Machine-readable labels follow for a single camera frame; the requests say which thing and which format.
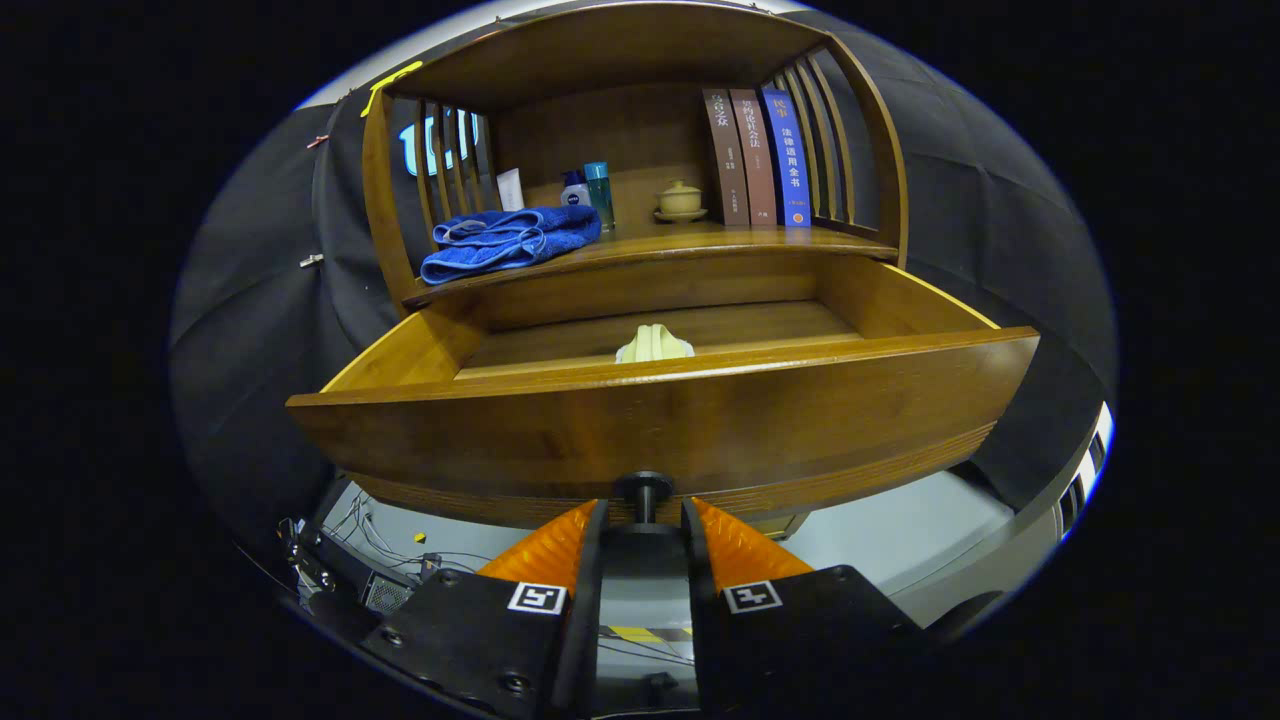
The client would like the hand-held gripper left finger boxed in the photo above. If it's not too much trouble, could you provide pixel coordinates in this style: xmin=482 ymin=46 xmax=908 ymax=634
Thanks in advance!
xmin=360 ymin=498 xmax=609 ymax=720

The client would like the wooden countertop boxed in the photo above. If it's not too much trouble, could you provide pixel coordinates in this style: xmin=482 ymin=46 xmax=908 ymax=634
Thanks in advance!
xmin=405 ymin=165 xmax=899 ymax=306

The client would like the beige lidded teacup with saucer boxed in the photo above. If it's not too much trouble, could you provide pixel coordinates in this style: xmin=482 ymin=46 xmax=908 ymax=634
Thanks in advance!
xmin=654 ymin=179 xmax=709 ymax=224

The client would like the blue book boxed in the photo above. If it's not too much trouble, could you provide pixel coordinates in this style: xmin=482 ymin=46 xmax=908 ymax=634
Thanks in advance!
xmin=760 ymin=87 xmax=812 ymax=229

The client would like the dark brown book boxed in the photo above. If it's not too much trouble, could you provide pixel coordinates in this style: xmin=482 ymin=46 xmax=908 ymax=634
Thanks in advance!
xmin=702 ymin=88 xmax=751 ymax=228

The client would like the teal bottle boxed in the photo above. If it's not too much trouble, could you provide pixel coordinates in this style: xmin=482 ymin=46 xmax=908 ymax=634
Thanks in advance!
xmin=584 ymin=162 xmax=616 ymax=233

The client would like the tangle of thin cables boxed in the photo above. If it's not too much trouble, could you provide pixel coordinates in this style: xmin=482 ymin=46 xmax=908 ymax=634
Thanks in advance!
xmin=330 ymin=490 xmax=491 ymax=581

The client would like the blue folded towel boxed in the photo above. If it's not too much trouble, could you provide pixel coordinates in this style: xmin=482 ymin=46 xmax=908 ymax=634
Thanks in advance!
xmin=420 ymin=205 xmax=603 ymax=286

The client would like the reddish brown book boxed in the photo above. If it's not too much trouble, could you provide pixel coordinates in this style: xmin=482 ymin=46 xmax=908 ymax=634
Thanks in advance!
xmin=729 ymin=88 xmax=779 ymax=228

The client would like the wooden cabinet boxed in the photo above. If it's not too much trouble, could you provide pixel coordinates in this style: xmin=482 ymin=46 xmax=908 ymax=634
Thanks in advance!
xmin=345 ymin=2 xmax=911 ymax=541

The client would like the white vented unit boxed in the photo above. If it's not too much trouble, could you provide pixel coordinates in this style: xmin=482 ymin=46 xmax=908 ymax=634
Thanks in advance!
xmin=1055 ymin=400 xmax=1116 ymax=541

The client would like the black electronic device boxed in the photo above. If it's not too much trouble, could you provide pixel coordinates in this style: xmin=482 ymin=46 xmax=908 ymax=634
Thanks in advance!
xmin=280 ymin=515 xmax=421 ymax=616

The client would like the wooden drawer with black knob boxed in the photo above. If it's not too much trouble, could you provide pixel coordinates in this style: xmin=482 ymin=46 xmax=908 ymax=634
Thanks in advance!
xmin=286 ymin=252 xmax=1041 ymax=531

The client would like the cream-handled white scrub sponge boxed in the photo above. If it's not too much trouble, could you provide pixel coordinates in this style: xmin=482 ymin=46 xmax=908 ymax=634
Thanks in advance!
xmin=615 ymin=324 xmax=696 ymax=364

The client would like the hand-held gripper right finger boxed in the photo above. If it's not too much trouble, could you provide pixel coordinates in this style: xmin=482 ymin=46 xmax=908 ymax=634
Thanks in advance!
xmin=682 ymin=497 xmax=926 ymax=716

